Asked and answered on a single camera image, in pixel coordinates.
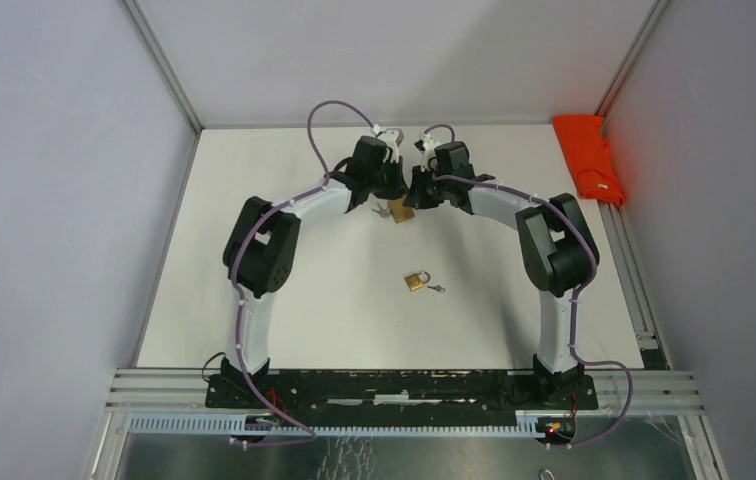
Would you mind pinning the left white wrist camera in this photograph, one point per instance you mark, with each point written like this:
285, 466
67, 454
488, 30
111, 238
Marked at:
393, 139

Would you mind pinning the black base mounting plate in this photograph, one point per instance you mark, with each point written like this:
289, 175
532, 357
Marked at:
398, 398

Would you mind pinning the orange folded cloth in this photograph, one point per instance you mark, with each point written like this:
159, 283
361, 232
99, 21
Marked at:
588, 158

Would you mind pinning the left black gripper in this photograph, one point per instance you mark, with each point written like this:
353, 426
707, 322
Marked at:
399, 188

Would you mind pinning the large brass padlock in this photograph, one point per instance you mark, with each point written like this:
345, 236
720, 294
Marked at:
399, 211

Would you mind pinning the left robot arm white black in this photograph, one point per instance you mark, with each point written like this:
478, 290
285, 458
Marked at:
260, 252

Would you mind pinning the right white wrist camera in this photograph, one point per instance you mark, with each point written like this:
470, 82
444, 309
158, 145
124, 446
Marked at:
426, 145

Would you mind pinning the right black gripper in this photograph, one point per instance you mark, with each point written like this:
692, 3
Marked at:
417, 198

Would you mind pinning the small brass padlock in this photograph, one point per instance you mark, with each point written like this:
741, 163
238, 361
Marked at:
417, 280

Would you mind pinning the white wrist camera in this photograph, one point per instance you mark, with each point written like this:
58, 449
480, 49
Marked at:
393, 139
426, 145

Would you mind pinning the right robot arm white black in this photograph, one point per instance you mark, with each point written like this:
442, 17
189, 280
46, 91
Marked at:
559, 254

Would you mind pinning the silver keys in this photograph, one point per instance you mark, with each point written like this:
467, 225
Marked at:
383, 211

